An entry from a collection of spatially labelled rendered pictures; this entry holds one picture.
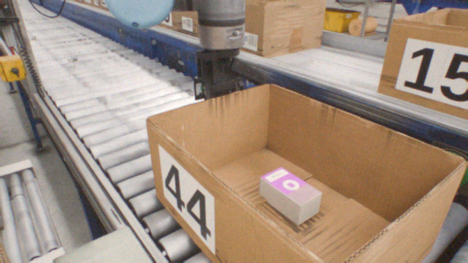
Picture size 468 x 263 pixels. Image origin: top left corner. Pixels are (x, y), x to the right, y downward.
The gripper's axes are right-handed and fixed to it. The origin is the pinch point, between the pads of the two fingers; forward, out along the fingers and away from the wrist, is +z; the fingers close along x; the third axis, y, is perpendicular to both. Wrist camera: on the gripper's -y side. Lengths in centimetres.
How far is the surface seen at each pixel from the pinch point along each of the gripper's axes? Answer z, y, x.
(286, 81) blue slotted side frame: -6.3, -22.8, -4.8
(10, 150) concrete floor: 80, 46, -193
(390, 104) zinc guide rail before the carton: -8.7, -23.6, 24.0
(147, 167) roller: 6.6, 18.0, -8.0
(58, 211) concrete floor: 80, 34, -105
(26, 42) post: -12, 28, -75
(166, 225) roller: 6.3, 23.4, 11.4
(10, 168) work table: 5.2, 43.2, -24.5
